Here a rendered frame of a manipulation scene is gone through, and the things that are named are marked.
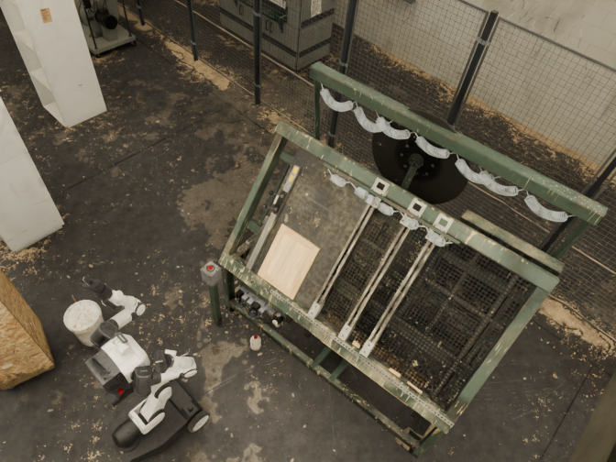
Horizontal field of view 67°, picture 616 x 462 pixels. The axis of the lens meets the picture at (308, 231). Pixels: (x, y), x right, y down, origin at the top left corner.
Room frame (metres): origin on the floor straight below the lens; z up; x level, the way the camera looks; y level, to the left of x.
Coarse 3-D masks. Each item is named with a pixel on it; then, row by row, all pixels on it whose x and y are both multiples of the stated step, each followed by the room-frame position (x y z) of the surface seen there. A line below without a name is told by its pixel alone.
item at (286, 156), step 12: (288, 156) 2.75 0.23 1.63; (288, 168) 2.70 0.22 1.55; (276, 192) 2.59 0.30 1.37; (264, 216) 2.47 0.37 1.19; (252, 228) 2.41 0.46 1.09; (336, 288) 1.95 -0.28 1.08; (348, 288) 1.93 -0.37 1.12; (408, 300) 1.81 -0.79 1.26; (516, 300) 1.71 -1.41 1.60; (396, 324) 1.68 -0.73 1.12; (492, 324) 1.62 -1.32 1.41; (480, 336) 1.57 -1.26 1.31; (468, 372) 1.39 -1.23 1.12
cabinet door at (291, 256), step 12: (288, 228) 2.31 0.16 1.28; (276, 240) 2.26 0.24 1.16; (288, 240) 2.24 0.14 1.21; (300, 240) 2.22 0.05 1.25; (276, 252) 2.20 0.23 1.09; (288, 252) 2.18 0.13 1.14; (300, 252) 2.16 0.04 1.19; (312, 252) 2.14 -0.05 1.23; (264, 264) 2.14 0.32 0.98; (276, 264) 2.13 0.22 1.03; (288, 264) 2.11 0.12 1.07; (300, 264) 2.09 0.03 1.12; (264, 276) 2.08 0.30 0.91; (276, 276) 2.06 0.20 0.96; (288, 276) 2.04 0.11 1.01; (300, 276) 2.03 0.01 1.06; (288, 288) 1.97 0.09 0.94
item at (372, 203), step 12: (384, 192) 2.28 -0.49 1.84; (372, 204) 2.24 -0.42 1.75; (360, 228) 2.16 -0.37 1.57; (348, 240) 2.12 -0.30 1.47; (348, 252) 2.06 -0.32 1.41; (336, 264) 2.01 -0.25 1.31; (336, 276) 1.95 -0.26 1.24; (324, 288) 1.90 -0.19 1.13; (324, 300) 1.85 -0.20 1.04; (312, 312) 1.78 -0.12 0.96
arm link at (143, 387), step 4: (156, 372) 1.01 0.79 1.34; (152, 376) 0.99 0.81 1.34; (156, 376) 0.99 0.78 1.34; (160, 376) 1.00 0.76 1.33; (136, 380) 0.95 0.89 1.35; (140, 380) 0.94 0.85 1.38; (144, 380) 0.94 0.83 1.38; (148, 380) 0.95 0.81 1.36; (152, 380) 0.96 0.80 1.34; (156, 380) 0.97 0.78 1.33; (160, 380) 0.98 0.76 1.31; (136, 384) 0.93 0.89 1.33; (140, 384) 0.93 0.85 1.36; (144, 384) 0.93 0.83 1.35; (148, 384) 0.94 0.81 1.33; (152, 384) 0.95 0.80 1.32; (156, 384) 0.96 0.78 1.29; (136, 388) 0.92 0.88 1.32; (140, 388) 0.91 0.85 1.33; (144, 388) 0.92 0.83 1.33; (148, 388) 0.93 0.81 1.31; (136, 392) 0.90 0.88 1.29; (140, 392) 0.90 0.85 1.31; (144, 392) 0.90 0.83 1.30; (148, 392) 0.91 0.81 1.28
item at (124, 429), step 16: (176, 384) 1.36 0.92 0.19; (176, 400) 1.23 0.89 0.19; (192, 400) 1.25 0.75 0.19; (128, 416) 1.06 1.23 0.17; (176, 416) 1.11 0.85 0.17; (192, 416) 1.12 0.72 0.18; (112, 432) 0.93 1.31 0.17; (128, 432) 0.90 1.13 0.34; (160, 432) 0.98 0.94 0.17; (176, 432) 0.99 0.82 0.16; (128, 448) 0.82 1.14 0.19; (144, 448) 0.84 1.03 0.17; (160, 448) 0.87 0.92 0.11
